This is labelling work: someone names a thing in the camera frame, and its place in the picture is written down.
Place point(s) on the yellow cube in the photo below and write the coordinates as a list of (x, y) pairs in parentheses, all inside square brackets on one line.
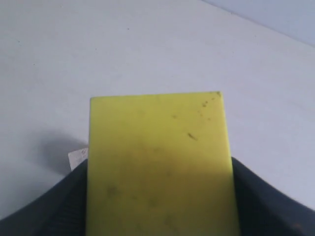
[(160, 165)]

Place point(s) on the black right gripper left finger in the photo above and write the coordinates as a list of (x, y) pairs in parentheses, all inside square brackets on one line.
[(61, 211)]

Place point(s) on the white paper label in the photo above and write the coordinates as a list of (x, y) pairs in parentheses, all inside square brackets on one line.
[(77, 157)]

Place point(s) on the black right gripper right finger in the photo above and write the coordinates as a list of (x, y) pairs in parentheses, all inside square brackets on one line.
[(265, 211)]

